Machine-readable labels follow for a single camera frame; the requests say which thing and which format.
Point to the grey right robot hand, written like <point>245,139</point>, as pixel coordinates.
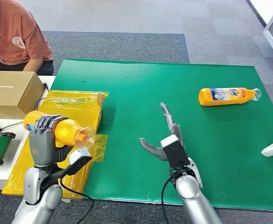
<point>172,122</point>

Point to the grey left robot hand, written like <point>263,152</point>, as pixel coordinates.
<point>41,145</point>

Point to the orange bottle with clear cap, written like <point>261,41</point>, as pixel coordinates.
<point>66,131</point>
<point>220,97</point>

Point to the person's forearm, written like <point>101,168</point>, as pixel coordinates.
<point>32,65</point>

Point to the green table mat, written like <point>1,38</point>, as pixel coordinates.
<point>150,86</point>

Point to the yellow wrapped box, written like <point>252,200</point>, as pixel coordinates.
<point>75,105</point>

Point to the white side table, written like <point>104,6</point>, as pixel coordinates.
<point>1,179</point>

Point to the brown cardboard box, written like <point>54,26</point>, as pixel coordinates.
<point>10,92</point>

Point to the person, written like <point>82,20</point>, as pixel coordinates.
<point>10,37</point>

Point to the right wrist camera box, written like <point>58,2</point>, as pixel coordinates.
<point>175,154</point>

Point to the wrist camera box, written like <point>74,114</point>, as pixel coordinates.
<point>175,154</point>
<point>79,160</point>

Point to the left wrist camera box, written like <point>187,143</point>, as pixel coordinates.
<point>79,160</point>

